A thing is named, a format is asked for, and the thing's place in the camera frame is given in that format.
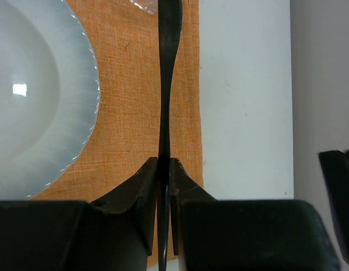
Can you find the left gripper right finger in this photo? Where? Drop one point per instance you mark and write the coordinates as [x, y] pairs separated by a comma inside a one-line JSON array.
[[181, 188]]

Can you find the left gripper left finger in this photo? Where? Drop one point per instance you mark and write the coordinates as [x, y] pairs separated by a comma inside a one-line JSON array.
[[135, 197]]

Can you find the white ridged plate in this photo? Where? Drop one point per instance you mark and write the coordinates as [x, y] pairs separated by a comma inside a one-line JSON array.
[[49, 94]]

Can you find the black plastic knife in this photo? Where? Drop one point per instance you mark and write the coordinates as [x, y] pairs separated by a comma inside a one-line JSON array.
[[169, 27]]

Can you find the clear plastic cup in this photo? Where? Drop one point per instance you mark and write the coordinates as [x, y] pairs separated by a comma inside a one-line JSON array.
[[148, 6]]

